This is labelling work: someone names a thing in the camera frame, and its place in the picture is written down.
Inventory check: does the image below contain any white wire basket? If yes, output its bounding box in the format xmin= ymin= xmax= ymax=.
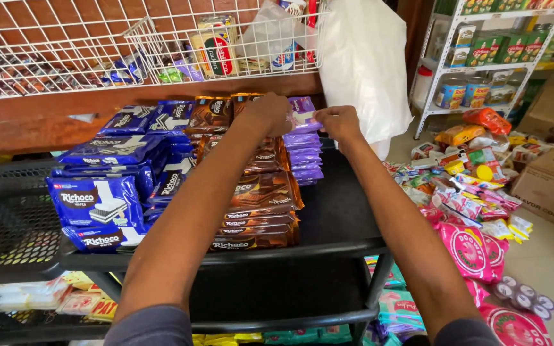
xmin=0 ymin=28 xmax=158 ymax=102
xmin=122 ymin=0 xmax=332 ymax=83

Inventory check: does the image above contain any stack of blue wafer packs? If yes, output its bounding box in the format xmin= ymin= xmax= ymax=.
xmin=45 ymin=99 xmax=197 ymax=254

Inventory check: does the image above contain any black plastic shelf rack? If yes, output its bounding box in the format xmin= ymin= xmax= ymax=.
xmin=0 ymin=138 xmax=396 ymax=346

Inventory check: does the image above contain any person's grey sleeve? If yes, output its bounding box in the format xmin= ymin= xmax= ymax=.
xmin=432 ymin=317 xmax=502 ymax=346
xmin=103 ymin=305 xmax=194 ymax=346

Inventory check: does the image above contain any clear plastic bag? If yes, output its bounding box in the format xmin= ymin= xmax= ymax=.
xmin=235 ymin=0 xmax=317 ymax=73

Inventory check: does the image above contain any pink doughnut packet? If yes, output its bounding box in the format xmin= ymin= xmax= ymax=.
xmin=478 ymin=303 xmax=554 ymax=346
xmin=435 ymin=221 xmax=495 ymax=284
xmin=483 ymin=235 xmax=511 ymax=283

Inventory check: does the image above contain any pile of white yellow packets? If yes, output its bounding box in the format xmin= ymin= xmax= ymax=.
xmin=0 ymin=270 xmax=119 ymax=324

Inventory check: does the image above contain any person's grey left sleeve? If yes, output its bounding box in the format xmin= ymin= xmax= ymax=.
xmin=103 ymin=305 xmax=194 ymax=346

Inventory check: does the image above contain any white metal shelf with goods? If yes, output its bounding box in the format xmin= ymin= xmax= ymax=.
xmin=409 ymin=0 xmax=554 ymax=140

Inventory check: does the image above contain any stack of brown wafer packs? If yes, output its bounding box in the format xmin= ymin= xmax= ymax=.
xmin=184 ymin=92 xmax=305 ymax=252

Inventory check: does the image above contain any person's grey right sleeve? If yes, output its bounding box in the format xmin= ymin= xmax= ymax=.
xmin=432 ymin=317 xmax=502 ymax=346

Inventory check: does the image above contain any white plastic bag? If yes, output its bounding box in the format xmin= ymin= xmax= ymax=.
xmin=317 ymin=0 xmax=415 ymax=162

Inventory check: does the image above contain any brown wooden board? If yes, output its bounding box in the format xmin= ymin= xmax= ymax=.
xmin=0 ymin=72 xmax=327 ymax=157

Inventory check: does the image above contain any heap of snack packets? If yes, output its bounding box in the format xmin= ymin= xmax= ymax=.
xmin=382 ymin=130 xmax=535 ymax=242

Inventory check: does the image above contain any purple wafer packet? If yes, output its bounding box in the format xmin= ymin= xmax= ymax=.
xmin=288 ymin=96 xmax=324 ymax=135

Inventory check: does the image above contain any pack of small round cups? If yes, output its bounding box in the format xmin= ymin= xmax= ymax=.
xmin=492 ymin=275 xmax=554 ymax=321

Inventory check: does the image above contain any orange snack packet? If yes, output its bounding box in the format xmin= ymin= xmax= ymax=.
xmin=462 ymin=108 xmax=513 ymax=136

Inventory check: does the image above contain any stack of purple packs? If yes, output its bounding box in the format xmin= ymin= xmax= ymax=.
xmin=282 ymin=132 xmax=325 ymax=187

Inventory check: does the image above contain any person's right hand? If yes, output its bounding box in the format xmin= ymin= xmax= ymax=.
xmin=313 ymin=105 xmax=365 ymax=146

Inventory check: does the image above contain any red label cracker packet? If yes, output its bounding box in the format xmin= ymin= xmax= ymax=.
xmin=189 ymin=16 xmax=240 ymax=78

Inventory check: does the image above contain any pile of green packets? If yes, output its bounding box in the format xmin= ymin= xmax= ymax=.
xmin=263 ymin=255 xmax=428 ymax=346

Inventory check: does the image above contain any person's left hand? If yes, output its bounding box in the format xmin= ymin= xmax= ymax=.
xmin=236 ymin=92 xmax=295 ymax=140

